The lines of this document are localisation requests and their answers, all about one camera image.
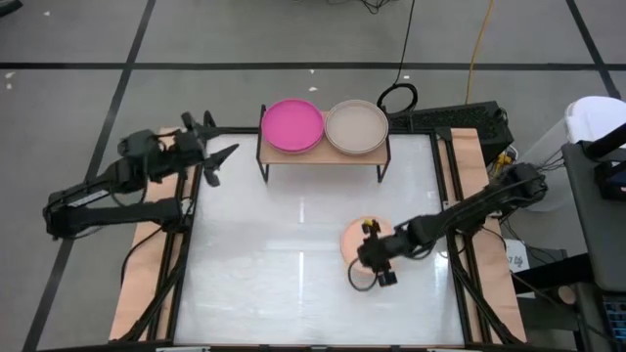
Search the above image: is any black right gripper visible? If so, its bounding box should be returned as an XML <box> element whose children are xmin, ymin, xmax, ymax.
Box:
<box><xmin>358</xmin><ymin>219</ymin><xmax>399</xmax><ymax>275</ymax></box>

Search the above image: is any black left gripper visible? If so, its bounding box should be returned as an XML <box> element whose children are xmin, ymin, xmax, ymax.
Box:
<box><xmin>173</xmin><ymin>129</ymin><xmax>241</xmax><ymax>189</ymax></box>

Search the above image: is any peach plate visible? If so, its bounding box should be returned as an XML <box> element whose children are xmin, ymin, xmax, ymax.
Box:
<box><xmin>339</xmin><ymin>216</ymin><xmax>395</xmax><ymax>276</ymax></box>

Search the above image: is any beige plate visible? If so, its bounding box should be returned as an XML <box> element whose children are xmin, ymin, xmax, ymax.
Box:
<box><xmin>324</xmin><ymin>99</ymin><xmax>390</xmax><ymax>157</ymax></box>

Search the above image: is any white glossy table sheet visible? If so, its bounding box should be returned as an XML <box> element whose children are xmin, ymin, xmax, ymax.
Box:
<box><xmin>173</xmin><ymin>132</ymin><xmax>467</xmax><ymax>346</ymax></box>

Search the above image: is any black vented computer box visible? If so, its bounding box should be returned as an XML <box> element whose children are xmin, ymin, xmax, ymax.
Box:
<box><xmin>389</xmin><ymin>101</ymin><xmax>515</xmax><ymax>152</ymax></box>

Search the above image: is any white paper tag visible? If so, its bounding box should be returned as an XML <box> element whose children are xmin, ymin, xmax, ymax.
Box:
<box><xmin>505</xmin><ymin>238</ymin><xmax>531</xmax><ymax>274</ymax></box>

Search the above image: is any round wooden disc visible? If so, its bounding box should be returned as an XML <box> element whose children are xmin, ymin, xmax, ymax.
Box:
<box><xmin>557</xmin><ymin>285</ymin><xmax>579</xmax><ymax>306</ymax></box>

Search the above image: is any dark grey desk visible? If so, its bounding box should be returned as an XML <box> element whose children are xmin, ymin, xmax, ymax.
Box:
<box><xmin>560</xmin><ymin>124</ymin><xmax>626</xmax><ymax>294</ymax></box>

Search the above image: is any black device on desk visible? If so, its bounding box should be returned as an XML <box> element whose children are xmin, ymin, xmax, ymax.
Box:
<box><xmin>594</xmin><ymin>159</ymin><xmax>626</xmax><ymax>201</ymax></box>

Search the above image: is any white plastic bin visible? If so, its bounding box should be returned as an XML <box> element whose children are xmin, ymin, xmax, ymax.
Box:
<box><xmin>530</xmin><ymin>95</ymin><xmax>626</xmax><ymax>212</ymax></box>

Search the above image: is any laptop keyboard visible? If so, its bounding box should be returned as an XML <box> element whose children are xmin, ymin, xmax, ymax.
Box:
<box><xmin>600</xmin><ymin>291</ymin><xmax>626</xmax><ymax>346</ymax></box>

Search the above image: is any black aluminium table frame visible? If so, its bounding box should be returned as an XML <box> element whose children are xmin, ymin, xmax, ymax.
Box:
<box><xmin>116</xmin><ymin>110</ymin><xmax>527</xmax><ymax>351</ymax></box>

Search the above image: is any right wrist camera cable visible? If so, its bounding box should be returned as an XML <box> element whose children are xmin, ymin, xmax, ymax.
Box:
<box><xmin>347</xmin><ymin>257</ymin><xmax>381</xmax><ymax>293</ymax></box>

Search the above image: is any wooden shelf with black frame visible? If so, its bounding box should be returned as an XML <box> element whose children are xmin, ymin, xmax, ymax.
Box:
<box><xmin>256</xmin><ymin>103</ymin><xmax>392</xmax><ymax>185</ymax></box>

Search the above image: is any long black cable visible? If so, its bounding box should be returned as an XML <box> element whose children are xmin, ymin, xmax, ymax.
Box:
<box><xmin>376</xmin><ymin>0</ymin><xmax>420</xmax><ymax>116</ymax></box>

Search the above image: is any long yellow cable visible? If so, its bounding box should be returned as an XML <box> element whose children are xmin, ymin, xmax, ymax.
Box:
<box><xmin>464</xmin><ymin>0</ymin><xmax>498</xmax><ymax>105</ymax></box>

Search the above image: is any black cable bundle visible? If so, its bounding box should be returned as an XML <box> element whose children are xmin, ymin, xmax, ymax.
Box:
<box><xmin>325</xmin><ymin>0</ymin><xmax>392</xmax><ymax>16</ymax></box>

